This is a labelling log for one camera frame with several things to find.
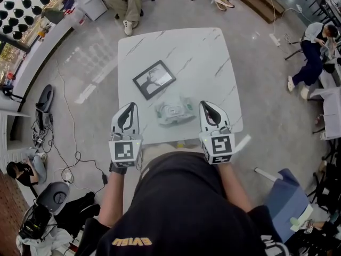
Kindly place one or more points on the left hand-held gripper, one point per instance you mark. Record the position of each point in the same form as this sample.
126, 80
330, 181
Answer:
123, 151

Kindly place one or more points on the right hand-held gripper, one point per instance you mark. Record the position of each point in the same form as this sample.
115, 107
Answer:
219, 145

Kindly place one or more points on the green wet wipe pack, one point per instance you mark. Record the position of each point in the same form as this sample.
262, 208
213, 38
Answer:
162, 119

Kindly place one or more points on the person's right forearm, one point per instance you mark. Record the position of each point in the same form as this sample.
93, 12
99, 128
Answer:
235, 188

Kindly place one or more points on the person's left forearm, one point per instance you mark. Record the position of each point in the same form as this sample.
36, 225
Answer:
113, 199

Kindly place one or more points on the person's yellow shoe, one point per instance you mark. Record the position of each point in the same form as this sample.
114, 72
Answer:
181, 144

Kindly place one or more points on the person's beige trousers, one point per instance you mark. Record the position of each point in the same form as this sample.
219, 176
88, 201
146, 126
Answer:
160, 151

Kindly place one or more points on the black power brick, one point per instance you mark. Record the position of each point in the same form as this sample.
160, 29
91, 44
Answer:
105, 177

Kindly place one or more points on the grey oval backpack shell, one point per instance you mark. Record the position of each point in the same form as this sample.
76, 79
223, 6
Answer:
46, 97

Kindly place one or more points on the person's black shirt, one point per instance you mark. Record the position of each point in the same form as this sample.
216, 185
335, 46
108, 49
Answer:
175, 212

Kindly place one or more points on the black jacket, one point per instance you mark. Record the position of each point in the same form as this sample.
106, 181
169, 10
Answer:
77, 215

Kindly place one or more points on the white power strip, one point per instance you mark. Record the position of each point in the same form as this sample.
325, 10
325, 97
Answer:
275, 39

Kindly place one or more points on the blue chair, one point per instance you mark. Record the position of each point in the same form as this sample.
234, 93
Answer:
287, 196

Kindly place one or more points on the grey chair seat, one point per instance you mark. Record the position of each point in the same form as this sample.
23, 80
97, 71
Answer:
48, 196

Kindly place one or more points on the white cloth covered table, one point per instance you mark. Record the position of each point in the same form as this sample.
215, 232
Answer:
330, 111

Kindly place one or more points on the wooden step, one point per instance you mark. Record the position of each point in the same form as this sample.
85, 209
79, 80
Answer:
255, 1

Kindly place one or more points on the white water dispenser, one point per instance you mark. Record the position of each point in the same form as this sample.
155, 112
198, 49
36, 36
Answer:
90, 1

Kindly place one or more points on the pale notepad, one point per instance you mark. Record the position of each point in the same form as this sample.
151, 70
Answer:
306, 213

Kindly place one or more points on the pale green roll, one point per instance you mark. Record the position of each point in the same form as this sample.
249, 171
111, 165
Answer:
295, 224

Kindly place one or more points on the olive green bag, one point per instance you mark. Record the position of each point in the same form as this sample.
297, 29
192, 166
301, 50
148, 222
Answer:
53, 15

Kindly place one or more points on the black electronics pack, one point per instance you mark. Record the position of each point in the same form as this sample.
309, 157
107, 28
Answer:
34, 223

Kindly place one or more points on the light grey hoodie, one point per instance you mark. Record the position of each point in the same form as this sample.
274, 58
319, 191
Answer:
45, 243

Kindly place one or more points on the black picture frame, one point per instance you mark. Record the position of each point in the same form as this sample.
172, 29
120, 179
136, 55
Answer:
154, 80

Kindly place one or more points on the wall rack of black headsets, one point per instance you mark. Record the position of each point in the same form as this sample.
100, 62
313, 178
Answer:
18, 12

